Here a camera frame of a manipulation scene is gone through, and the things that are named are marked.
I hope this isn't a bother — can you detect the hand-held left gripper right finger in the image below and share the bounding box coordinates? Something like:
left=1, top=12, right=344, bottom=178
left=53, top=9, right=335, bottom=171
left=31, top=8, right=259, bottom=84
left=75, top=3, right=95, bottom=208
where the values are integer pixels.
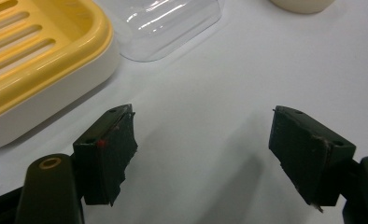
left=268, top=105, right=357, bottom=214

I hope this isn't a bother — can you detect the clear plastic lid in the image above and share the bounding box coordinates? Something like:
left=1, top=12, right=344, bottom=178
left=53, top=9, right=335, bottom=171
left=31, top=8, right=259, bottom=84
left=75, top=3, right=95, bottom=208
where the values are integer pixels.
left=92, top=0, right=226, bottom=63

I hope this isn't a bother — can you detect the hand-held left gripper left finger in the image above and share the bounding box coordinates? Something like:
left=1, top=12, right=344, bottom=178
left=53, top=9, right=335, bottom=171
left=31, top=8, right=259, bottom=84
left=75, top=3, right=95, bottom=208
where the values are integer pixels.
left=72, top=104, right=139, bottom=207

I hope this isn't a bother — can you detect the yellow and white soap dish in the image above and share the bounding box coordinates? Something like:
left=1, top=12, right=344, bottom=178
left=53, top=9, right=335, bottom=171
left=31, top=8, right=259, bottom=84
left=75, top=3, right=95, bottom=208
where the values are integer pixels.
left=0, top=0, right=121, bottom=152

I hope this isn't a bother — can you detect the cream soap bar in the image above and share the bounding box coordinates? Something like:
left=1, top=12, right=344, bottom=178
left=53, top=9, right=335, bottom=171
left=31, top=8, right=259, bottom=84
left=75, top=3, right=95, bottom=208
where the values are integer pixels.
left=268, top=0, right=337, bottom=15

